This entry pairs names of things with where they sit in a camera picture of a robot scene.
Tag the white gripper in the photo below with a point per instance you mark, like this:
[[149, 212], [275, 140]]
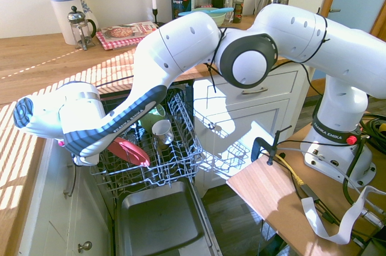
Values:
[[86, 160]]

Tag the orange-red round plate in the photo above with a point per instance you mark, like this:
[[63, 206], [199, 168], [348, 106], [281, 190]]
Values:
[[120, 147]]

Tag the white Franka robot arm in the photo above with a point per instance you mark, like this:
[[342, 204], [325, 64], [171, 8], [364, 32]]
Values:
[[181, 41]]

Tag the stainless steel dishwasher door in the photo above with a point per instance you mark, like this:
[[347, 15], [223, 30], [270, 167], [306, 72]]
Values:
[[156, 216]]

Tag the white cabinet with knob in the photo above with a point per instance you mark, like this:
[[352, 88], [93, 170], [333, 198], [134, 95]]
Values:
[[60, 213]]

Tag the green mug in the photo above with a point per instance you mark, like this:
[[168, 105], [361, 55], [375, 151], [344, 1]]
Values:
[[149, 121]]

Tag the white metal cup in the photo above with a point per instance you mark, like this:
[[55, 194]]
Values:
[[161, 127]]

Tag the round metal cabinet knob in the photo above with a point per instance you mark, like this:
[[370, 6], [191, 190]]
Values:
[[85, 247]]

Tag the red checkered cloth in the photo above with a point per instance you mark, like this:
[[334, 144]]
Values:
[[105, 43]]

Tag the glass french press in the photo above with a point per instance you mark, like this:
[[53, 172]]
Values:
[[79, 31]]

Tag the pizza cookbook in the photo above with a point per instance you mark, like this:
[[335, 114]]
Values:
[[126, 30]]

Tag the white water filter jug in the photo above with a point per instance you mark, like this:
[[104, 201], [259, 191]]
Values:
[[64, 17]]

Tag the white blue-patterned vase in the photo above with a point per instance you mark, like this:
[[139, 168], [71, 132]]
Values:
[[88, 7]]

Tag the black candle holder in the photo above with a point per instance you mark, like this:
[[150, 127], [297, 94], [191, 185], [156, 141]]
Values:
[[156, 16]]

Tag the black screw clamp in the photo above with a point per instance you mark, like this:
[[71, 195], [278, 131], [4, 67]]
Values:
[[257, 145]]

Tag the wooden robot mounting board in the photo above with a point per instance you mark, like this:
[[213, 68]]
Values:
[[265, 186]]

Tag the pale green bowl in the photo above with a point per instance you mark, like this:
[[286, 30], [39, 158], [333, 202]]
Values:
[[218, 19]]

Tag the turquoise spatula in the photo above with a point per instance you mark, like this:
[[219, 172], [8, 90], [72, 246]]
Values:
[[217, 11]]

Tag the white cabinet with drawer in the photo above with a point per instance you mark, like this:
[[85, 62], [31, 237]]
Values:
[[280, 108]]

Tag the green-lidded clear jar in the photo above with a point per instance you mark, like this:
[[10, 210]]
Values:
[[229, 1]]

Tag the dark spice jar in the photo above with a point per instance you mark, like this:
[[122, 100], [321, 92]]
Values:
[[239, 8]]

